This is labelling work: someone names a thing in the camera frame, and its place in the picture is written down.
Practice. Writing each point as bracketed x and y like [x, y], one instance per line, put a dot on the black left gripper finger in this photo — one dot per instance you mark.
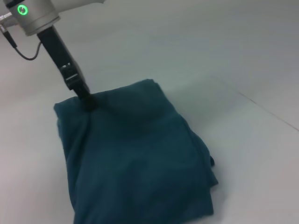
[87, 99]

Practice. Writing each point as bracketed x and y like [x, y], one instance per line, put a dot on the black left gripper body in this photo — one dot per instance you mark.
[60, 58]

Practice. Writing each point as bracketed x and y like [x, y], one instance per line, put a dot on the teal blue shirt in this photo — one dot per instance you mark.
[130, 158]

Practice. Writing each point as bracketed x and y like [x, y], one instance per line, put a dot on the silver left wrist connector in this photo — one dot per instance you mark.
[5, 22]

